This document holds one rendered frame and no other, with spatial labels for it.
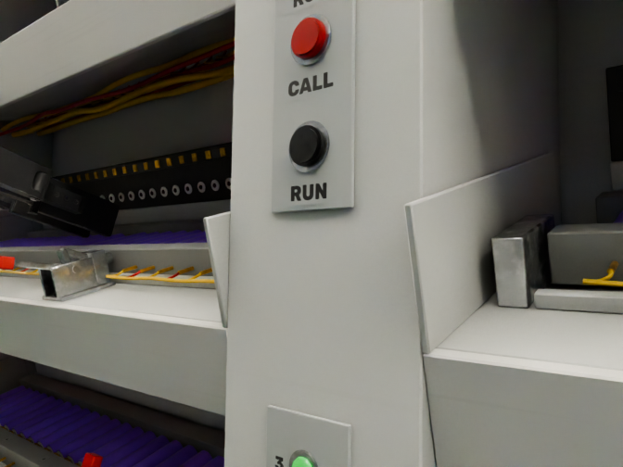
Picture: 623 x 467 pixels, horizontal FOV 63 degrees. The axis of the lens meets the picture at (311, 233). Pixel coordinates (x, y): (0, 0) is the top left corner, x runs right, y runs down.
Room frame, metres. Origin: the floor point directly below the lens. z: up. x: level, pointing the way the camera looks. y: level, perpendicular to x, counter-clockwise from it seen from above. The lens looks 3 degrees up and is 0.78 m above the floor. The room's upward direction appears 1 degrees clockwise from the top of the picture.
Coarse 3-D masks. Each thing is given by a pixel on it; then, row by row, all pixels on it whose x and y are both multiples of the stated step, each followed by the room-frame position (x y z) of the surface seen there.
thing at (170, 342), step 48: (0, 240) 0.71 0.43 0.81; (0, 288) 0.43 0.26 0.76; (144, 288) 0.34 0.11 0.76; (192, 288) 0.32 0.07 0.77; (0, 336) 0.40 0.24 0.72; (48, 336) 0.34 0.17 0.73; (96, 336) 0.30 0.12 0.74; (144, 336) 0.27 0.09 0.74; (192, 336) 0.25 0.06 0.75; (144, 384) 0.28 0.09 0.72; (192, 384) 0.26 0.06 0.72
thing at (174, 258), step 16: (16, 256) 0.48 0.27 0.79; (32, 256) 0.46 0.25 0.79; (48, 256) 0.44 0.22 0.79; (128, 256) 0.36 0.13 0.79; (144, 256) 0.35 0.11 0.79; (160, 256) 0.34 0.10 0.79; (176, 256) 0.33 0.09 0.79; (192, 256) 0.32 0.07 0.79; (208, 256) 0.31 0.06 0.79; (16, 272) 0.44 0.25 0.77; (32, 272) 0.43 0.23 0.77; (128, 272) 0.37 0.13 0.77; (144, 272) 0.36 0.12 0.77; (160, 272) 0.33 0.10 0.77; (176, 272) 0.34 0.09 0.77; (192, 272) 0.33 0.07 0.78; (208, 272) 0.31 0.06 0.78
